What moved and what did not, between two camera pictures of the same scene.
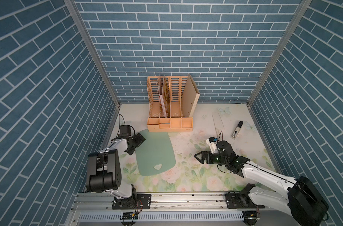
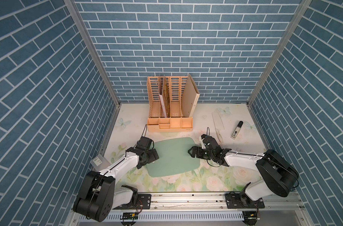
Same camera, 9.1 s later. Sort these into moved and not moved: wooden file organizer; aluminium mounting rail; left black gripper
Moved: left black gripper
Not moved: aluminium mounting rail; wooden file organizer
